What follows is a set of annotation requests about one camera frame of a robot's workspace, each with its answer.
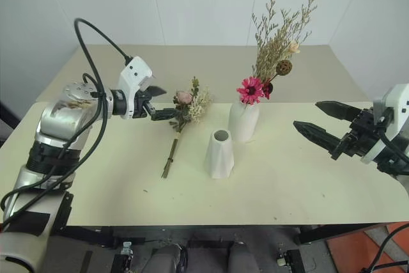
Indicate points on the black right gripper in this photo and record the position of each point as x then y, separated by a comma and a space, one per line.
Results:
361, 135

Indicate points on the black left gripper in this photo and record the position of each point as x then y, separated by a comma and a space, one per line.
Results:
140, 108

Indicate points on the small dried pink rose bouquet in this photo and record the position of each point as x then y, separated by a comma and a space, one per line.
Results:
196, 106

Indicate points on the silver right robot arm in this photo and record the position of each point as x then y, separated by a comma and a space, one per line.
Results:
396, 164

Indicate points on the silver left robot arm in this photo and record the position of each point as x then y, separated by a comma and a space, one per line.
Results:
57, 116

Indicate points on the tall dried magenta flower bouquet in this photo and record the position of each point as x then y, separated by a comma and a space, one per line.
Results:
252, 89

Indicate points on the beige table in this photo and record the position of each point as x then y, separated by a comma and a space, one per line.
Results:
207, 62

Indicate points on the white faceted vase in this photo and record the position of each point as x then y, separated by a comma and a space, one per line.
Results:
219, 158
243, 122

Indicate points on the grey rounded shape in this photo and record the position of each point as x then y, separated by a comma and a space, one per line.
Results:
164, 258
242, 258

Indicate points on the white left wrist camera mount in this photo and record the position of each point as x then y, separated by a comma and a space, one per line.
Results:
134, 71

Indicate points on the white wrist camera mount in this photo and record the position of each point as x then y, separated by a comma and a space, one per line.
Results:
397, 103
134, 71

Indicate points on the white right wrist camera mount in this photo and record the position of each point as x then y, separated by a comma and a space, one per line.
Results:
397, 103

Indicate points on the black table frame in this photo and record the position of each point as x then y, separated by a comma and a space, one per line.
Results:
204, 229

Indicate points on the black bracket with white clip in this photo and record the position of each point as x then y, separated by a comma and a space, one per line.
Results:
289, 258
124, 255

